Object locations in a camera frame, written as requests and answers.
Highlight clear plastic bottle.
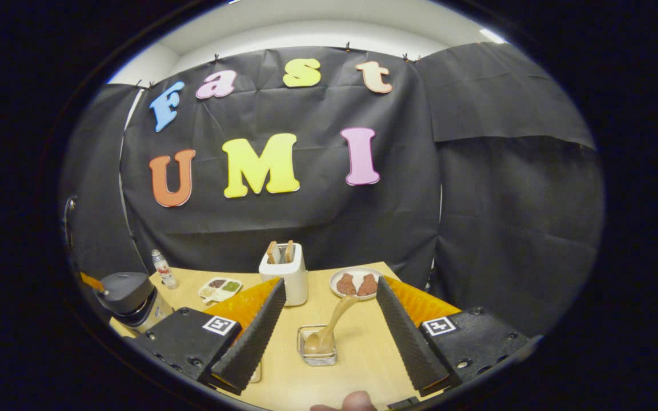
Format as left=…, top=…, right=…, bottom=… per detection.
left=152, top=249, right=179, bottom=290

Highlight white toaster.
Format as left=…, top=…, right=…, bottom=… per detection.
left=258, top=243, right=308, bottom=307

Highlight white divided condiment tray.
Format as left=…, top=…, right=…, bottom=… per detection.
left=198, top=277, right=243, bottom=303

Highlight white round plate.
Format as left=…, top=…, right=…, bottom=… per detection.
left=329, top=267, right=384, bottom=301

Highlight silver black rice cooker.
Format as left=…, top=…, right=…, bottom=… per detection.
left=94, top=272, right=174, bottom=333

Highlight wooden spoon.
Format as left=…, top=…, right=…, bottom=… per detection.
left=304, top=295, right=359, bottom=356

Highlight metal wire chopstick holder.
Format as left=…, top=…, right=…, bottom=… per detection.
left=297, top=324, right=338, bottom=366

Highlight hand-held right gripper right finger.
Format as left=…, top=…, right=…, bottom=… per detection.
left=376, top=276, right=535, bottom=398

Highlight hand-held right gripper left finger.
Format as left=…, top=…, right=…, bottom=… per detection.
left=125, top=278, right=287, bottom=396

